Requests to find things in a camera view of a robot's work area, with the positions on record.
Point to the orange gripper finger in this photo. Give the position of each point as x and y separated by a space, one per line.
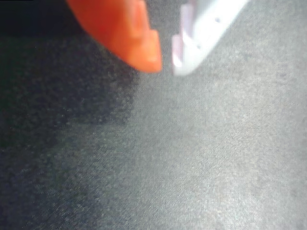
124 31

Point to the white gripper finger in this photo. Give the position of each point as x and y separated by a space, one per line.
204 31

